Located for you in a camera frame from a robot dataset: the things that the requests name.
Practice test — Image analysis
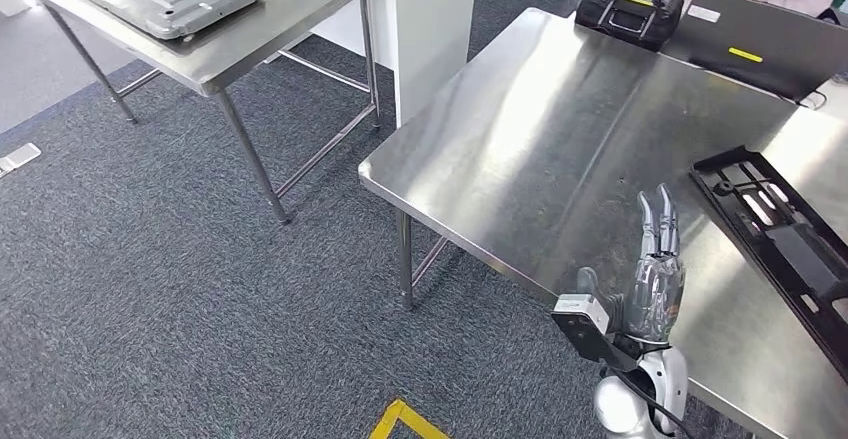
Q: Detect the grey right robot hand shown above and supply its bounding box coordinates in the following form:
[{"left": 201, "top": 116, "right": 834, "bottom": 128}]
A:
[{"left": 574, "top": 182, "right": 688, "bottom": 348}]

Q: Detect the black plastic frame part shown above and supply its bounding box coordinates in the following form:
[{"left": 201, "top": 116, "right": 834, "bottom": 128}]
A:
[{"left": 687, "top": 145, "right": 848, "bottom": 386}]

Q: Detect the stainless steel workbench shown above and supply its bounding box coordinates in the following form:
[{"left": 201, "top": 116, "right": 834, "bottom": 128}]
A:
[{"left": 357, "top": 6, "right": 848, "bottom": 439}]

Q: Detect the black case with yellow label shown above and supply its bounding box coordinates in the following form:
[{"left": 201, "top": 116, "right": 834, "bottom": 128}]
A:
[{"left": 573, "top": 0, "right": 686, "bottom": 54}]

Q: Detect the yellow floor tape square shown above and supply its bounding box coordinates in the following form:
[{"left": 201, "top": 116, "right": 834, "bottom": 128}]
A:
[{"left": 368, "top": 398, "right": 453, "bottom": 439}]

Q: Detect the dark grey laptop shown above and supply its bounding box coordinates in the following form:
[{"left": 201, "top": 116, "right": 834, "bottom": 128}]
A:
[{"left": 661, "top": 0, "right": 848, "bottom": 104}]

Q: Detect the white cabinet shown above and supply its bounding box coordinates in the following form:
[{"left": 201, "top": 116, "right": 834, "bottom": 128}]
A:
[{"left": 263, "top": 0, "right": 480, "bottom": 130}]

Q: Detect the stainless steel table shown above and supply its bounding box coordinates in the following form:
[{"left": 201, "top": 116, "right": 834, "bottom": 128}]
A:
[{"left": 0, "top": 0, "right": 384, "bottom": 227}]

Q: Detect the long metal floor socket plate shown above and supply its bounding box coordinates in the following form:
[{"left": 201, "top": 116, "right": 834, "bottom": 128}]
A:
[{"left": 0, "top": 142, "right": 43, "bottom": 180}]

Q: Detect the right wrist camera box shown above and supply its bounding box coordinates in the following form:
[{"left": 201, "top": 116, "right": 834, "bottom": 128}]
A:
[{"left": 550, "top": 293, "right": 641, "bottom": 374}]

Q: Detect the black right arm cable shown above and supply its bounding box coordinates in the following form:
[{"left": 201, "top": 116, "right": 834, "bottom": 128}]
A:
[{"left": 606, "top": 366, "right": 690, "bottom": 439}]

